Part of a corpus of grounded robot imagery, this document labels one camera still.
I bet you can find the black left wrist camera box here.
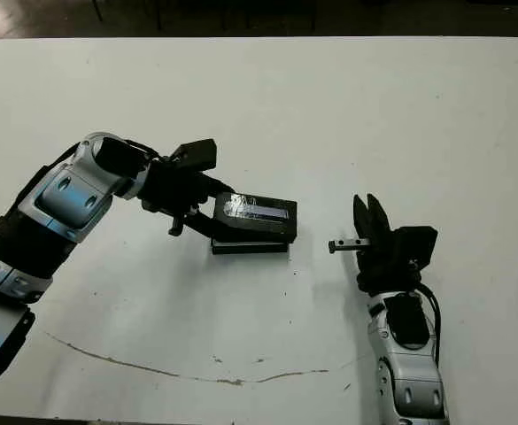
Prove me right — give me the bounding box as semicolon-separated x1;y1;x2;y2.
169;138;219;173

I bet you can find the black box base white insert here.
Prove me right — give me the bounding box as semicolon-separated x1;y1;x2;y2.
211;238;290;256

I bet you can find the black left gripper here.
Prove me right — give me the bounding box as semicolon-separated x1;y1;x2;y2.
137;155;235;241

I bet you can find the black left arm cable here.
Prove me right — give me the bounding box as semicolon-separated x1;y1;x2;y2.
123;139;174;161

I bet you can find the black box lid glossy strip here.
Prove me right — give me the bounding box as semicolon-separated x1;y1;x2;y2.
211;191;298;245

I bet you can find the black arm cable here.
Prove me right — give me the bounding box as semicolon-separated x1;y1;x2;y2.
419;282;442;368
123;139;174;161

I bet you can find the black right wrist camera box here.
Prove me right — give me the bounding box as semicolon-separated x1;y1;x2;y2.
393;226;439;272

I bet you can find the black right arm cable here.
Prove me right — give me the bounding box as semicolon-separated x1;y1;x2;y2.
419;282;442;368

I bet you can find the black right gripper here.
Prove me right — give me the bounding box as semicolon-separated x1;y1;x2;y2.
329;190;424;296

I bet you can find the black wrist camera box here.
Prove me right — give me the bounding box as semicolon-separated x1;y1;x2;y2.
169;138;219;173
393;226;439;272

